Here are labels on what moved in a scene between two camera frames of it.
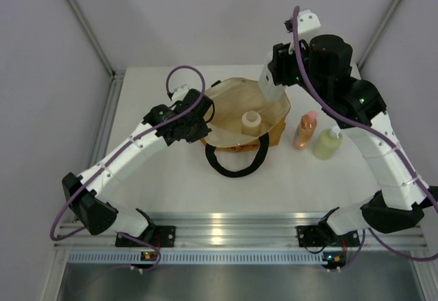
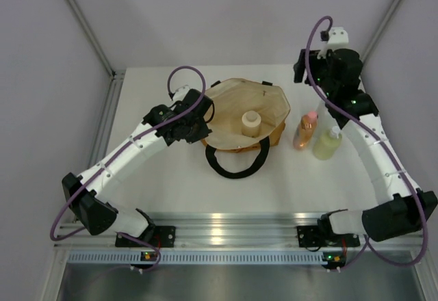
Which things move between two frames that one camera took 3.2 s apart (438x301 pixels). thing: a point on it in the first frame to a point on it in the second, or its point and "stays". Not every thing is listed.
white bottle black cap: x=269 y=91 to x=324 y=118
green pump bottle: x=326 y=142 stays
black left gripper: x=203 y=131 stays
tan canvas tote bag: x=232 y=98 stays
